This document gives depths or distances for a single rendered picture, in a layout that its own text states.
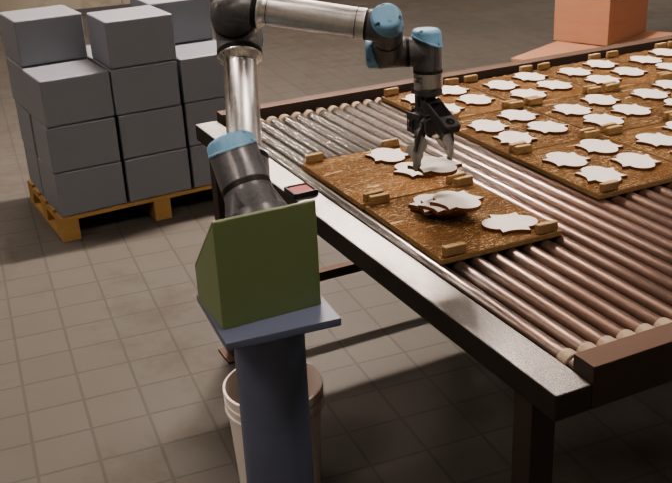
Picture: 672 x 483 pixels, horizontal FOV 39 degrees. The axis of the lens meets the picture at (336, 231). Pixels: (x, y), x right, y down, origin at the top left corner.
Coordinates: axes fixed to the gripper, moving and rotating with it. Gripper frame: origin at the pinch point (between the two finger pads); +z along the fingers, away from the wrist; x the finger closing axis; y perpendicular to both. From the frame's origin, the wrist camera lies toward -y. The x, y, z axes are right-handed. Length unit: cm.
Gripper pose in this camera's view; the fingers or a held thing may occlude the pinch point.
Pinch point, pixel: (434, 165)
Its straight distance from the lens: 252.0
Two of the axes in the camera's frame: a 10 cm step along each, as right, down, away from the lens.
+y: -5.1, -2.8, 8.1
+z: 0.6, 9.3, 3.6
